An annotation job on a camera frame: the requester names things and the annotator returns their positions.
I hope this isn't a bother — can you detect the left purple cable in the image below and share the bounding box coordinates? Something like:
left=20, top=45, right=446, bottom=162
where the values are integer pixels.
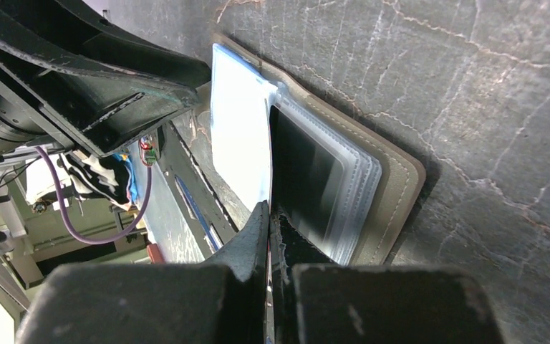
left=33, top=145, right=153, bottom=247

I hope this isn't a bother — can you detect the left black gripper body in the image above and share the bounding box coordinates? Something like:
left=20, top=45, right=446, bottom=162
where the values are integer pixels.
left=0, top=68, right=74, bottom=157

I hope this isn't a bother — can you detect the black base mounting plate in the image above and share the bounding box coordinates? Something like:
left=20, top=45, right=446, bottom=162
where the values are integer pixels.
left=152, top=124, right=250, bottom=262

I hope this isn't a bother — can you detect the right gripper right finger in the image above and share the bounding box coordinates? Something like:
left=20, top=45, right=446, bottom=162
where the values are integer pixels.
left=269, top=208, right=504, bottom=343

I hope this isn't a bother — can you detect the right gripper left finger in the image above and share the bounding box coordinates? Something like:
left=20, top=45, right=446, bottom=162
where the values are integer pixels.
left=15, top=201, right=269, bottom=343

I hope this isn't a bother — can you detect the grey card holder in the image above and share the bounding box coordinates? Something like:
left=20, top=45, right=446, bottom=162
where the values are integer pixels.
left=210, top=34, right=426, bottom=265

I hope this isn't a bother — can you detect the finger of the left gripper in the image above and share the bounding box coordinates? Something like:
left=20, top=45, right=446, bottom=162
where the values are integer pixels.
left=0, top=1, right=211, bottom=157

